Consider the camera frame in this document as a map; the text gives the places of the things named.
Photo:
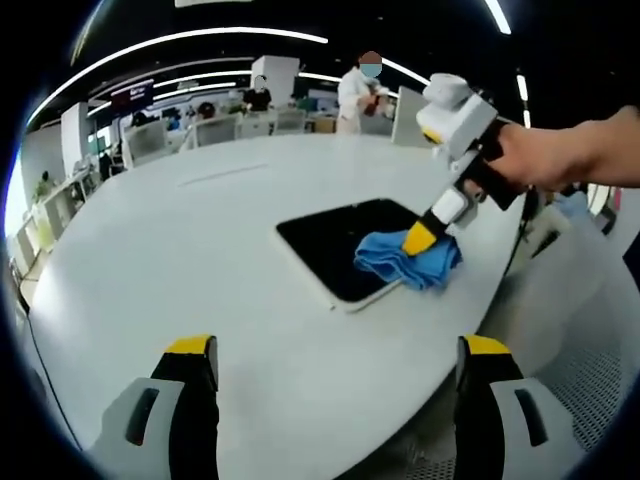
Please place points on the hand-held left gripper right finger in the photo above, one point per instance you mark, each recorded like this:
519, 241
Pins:
480, 400

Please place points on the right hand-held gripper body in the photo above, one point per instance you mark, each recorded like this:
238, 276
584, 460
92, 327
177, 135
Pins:
460, 125

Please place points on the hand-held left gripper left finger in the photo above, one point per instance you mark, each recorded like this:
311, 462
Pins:
195, 400

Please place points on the blue cleaning cloth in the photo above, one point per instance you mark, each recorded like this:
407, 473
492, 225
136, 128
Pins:
415, 265

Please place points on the black tablet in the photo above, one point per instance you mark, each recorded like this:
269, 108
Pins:
330, 240

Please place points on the person's right hand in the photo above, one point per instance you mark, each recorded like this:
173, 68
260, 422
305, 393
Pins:
545, 157

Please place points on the white desk partition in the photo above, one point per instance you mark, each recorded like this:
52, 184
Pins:
407, 117

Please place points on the short ceiling light strip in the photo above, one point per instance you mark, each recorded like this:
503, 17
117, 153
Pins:
499, 17

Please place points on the grey mesh office chair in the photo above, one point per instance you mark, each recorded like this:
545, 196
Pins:
575, 320

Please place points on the white office chair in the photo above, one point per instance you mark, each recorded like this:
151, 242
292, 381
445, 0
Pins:
290, 121
215, 131
146, 141

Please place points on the white office desk row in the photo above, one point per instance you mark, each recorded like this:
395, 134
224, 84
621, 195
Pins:
60, 205

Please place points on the green potted plant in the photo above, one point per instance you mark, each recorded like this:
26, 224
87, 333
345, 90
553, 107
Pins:
42, 187

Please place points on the ceiling air vent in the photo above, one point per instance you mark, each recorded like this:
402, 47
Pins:
205, 2

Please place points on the long curved ceiling light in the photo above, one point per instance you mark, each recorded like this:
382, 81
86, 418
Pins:
190, 35

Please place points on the red display screen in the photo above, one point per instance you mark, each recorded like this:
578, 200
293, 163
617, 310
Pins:
131, 96

